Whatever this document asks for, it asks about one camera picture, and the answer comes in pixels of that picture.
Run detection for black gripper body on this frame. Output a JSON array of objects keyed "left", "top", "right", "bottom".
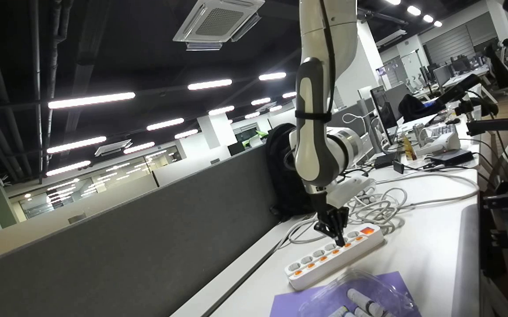
[{"left": 317, "top": 207, "right": 349, "bottom": 231}]

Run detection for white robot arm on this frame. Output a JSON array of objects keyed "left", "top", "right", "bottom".
[{"left": 290, "top": 0, "right": 357, "bottom": 247}]

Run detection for white power strip orange switches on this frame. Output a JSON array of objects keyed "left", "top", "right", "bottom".
[{"left": 283, "top": 224, "right": 384, "bottom": 291}]

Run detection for purple paper sheet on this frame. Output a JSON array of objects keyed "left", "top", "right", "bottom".
[{"left": 269, "top": 272, "right": 421, "bottom": 317}]

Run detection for black computer monitor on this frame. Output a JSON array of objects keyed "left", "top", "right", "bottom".
[{"left": 370, "top": 87, "right": 396, "bottom": 129}]

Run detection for grey desk partition panel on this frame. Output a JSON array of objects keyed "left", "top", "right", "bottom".
[{"left": 0, "top": 147, "right": 278, "bottom": 317}]

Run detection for ceiling air conditioner unit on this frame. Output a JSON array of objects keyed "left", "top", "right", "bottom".
[{"left": 172, "top": 0, "right": 264, "bottom": 52}]

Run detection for white power cable bundle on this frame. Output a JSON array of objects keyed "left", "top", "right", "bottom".
[{"left": 280, "top": 170, "right": 479, "bottom": 247}]

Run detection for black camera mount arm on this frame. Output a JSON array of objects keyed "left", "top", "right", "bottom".
[{"left": 430, "top": 75, "right": 508, "bottom": 136}]

